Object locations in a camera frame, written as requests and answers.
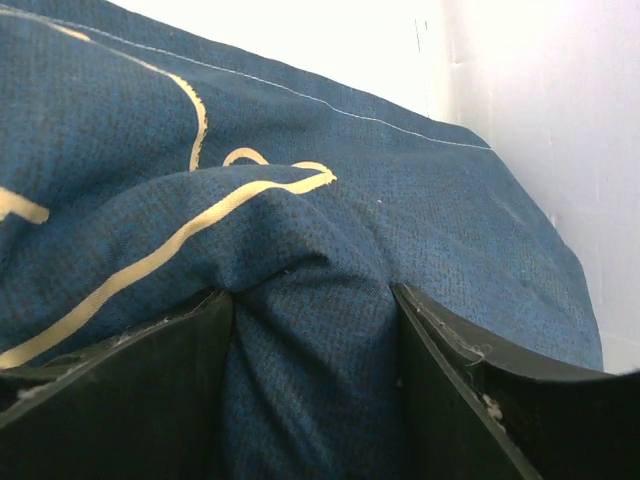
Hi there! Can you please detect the dark blue embroidered pillowcase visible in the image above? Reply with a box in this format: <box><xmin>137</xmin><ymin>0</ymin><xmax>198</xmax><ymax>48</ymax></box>
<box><xmin>1</xmin><ymin>1</ymin><xmax>603</xmax><ymax>479</ymax></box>

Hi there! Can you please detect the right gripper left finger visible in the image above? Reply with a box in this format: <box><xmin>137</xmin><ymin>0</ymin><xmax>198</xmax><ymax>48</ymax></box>
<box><xmin>1</xmin><ymin>291</ymin><xmax>233</xmax><ymax>479</ymax></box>

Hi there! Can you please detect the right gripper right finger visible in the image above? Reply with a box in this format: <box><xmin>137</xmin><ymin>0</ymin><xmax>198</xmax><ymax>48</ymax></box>
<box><xmin>393</xmin><ymin>284</ymin><xmax>639</xmax><ymax>479</ymax></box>

